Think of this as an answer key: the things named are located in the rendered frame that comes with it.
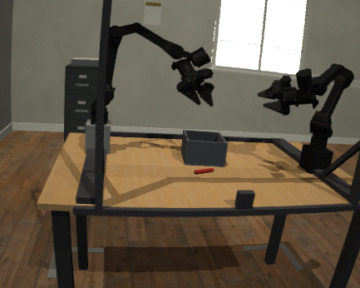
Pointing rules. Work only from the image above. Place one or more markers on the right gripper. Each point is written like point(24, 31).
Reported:
point(290, 97)

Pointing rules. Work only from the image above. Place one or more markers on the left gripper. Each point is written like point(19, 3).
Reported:
point(187, 87)

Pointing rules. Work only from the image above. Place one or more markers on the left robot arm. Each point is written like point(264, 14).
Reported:
point(198, 57)

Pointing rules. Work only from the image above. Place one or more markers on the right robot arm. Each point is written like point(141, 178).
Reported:
point(321, 121)

